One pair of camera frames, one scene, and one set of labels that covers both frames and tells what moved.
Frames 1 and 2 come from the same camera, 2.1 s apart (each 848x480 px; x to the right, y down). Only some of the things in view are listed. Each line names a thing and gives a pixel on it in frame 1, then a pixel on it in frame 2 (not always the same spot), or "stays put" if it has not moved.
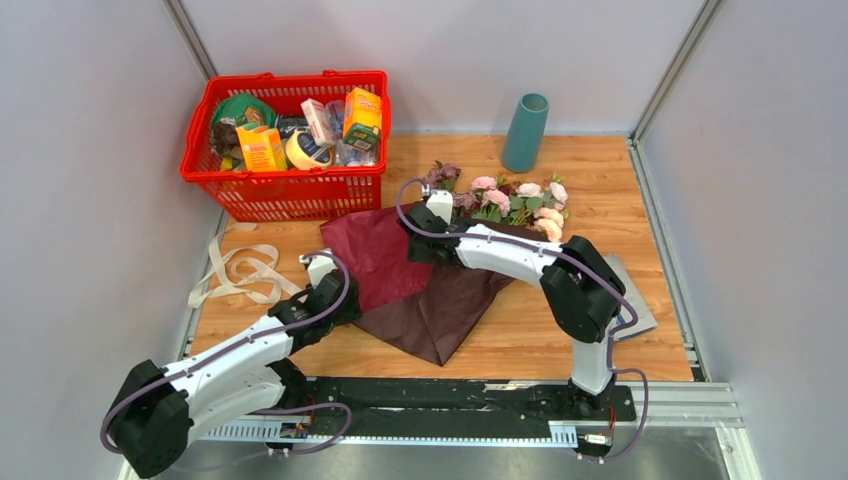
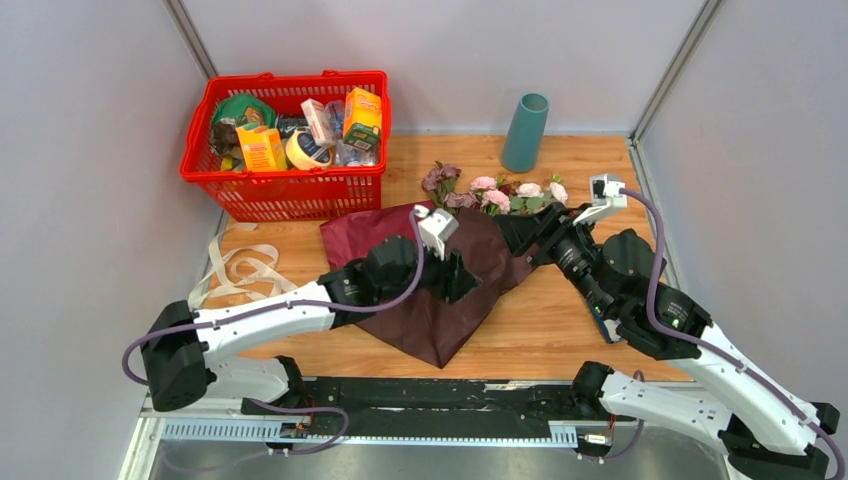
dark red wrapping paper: x=427 y=310 stays put
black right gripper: x=417 y=253 -> x=520 y=231
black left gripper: x=352 y=311 -> x=453 y=279
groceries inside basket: x=345 y=153 stays put
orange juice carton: x=262 y=149 stays put
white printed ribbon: x=248 y=270 stays put
